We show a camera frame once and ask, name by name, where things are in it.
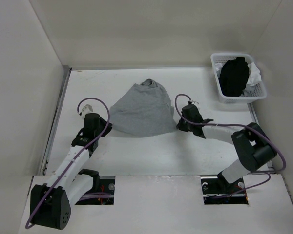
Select grey tank top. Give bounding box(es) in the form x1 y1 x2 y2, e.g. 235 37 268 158
110 79 176 137

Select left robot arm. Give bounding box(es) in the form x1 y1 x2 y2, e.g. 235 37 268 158
25 113 112 230

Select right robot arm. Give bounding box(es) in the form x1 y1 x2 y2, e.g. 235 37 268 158
177 103 277 193

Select black tank top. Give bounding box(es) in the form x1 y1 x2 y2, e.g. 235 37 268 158
219 57 250 97

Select white tank top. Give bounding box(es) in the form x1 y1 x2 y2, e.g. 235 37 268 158
215 63 262 97

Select white plastic basket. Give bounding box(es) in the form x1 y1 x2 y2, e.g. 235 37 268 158
210 52 267 104

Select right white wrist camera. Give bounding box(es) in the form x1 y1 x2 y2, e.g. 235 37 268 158
188 100 200 110

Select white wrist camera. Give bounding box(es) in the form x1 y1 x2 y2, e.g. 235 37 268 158
79 104 93 119
188 100 200 110

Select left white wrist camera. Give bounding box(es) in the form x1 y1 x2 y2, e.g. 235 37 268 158
79 104 93 119

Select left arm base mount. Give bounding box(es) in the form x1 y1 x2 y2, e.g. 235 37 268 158
76 169 116 205

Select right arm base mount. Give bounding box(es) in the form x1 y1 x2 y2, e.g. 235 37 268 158
201 176 249 205

